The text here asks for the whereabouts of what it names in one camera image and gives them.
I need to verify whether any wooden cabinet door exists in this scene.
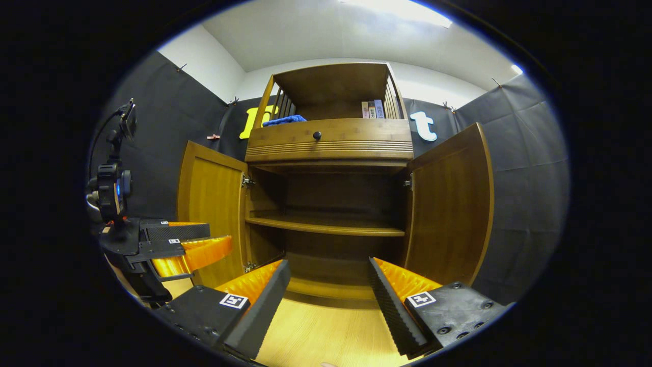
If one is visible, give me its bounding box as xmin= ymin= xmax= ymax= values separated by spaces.
xmin=405 ymin=122 xmax=495 ymax=286
xmin=177 ymin=141 xmax=250 ymax=289

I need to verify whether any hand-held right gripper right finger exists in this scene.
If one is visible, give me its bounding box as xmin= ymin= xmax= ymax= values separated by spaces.
xmin=368 ymin=256 xmax=512 ymax=360

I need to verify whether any black backdrop cloth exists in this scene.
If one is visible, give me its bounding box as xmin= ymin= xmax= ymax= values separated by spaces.
xmin=89 ymin=51 xmax=570 ymax=306

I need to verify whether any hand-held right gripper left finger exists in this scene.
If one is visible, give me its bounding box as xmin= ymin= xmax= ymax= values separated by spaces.
xmin=153 ymin=259 xmax=292 ymax=360

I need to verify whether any blue cloth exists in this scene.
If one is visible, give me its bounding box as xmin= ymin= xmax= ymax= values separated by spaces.
xmin=262 ymin=115 xmax=308 ymax=127

